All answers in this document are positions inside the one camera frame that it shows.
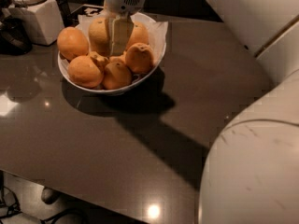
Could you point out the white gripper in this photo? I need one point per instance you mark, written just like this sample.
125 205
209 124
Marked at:
124 0

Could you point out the orange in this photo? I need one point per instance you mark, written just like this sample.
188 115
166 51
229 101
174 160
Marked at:
139 34
72 43
117 75
139 58
84 72
98 34

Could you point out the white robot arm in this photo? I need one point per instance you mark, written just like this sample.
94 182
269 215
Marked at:
250 174

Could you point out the flat box behind bowl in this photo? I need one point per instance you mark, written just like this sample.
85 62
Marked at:
85 10

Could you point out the white ceramic bowl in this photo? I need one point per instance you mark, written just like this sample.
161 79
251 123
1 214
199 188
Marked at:
116 91

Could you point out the white paper liner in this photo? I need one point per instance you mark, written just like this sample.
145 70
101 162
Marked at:
157 31

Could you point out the dark cup behind container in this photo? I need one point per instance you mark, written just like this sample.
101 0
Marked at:
65 12

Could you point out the white square container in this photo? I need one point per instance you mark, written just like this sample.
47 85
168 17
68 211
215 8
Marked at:
42 22

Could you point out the black round object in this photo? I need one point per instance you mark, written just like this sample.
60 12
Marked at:
13 37

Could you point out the shoe under table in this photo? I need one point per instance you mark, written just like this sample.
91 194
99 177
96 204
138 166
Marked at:
49 196

